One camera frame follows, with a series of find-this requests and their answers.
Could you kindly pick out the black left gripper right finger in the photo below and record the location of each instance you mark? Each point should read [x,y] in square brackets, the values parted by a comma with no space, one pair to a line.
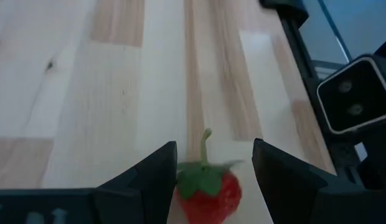
[283,186]

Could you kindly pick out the black table-level camera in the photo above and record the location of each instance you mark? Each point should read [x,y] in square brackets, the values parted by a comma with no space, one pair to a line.
[355,93]

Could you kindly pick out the black aluminium table frame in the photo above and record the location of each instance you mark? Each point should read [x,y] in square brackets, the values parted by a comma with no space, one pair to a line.
[305,68]

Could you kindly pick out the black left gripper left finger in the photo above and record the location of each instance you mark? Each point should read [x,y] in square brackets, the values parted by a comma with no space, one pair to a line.
[143,193]

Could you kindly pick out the red toy strawberry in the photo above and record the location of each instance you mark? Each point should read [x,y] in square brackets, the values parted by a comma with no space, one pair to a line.
[208,202]

